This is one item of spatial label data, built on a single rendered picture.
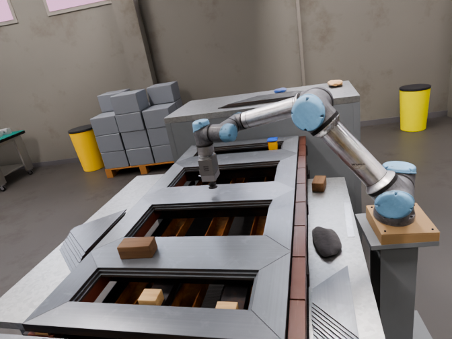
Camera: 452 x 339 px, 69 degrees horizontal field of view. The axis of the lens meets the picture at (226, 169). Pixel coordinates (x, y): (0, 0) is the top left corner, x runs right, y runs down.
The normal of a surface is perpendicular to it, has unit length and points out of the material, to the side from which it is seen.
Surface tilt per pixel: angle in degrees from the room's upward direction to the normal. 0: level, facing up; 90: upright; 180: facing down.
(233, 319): 0
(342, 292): 0
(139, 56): 90
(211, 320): 0
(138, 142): 90
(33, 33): 90
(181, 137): 90
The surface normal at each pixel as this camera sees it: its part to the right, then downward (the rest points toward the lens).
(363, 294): -0.16, -0.92
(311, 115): -0.55, 0.33
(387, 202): -0.37, 0.52
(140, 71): -0.11, 0.38
